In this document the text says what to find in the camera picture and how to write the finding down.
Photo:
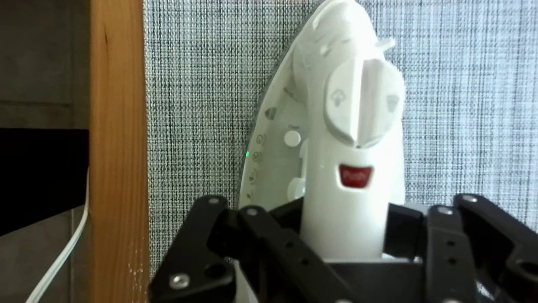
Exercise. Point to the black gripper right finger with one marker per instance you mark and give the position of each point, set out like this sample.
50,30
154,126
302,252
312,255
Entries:
464,254

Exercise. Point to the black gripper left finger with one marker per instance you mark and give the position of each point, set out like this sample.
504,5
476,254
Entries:
269,254

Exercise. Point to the white steam iron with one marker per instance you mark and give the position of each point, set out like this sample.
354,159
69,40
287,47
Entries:
346,213

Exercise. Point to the grey woven placemat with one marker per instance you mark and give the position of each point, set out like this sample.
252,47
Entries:
476,85

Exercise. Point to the wooden side table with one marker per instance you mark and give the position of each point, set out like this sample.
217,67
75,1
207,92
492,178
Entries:
117,141

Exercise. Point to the black metal stand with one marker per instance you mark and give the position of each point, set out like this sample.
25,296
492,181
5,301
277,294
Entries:
38,175

